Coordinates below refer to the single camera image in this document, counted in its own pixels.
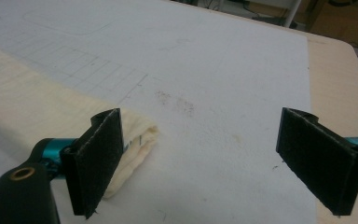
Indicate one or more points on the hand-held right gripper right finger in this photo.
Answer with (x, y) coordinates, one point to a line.
(320, 155)

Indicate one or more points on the cream cloth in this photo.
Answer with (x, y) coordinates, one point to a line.
(28, 99)

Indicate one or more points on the white paper mat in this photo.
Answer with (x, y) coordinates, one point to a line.
(199, 77)

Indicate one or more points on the brown cardboard box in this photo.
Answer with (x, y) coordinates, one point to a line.
(341, 21)

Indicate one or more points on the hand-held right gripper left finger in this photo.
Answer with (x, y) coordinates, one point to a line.
(94, 161)

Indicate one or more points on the white metal stand pole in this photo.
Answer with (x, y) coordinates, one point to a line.
(293, 12)

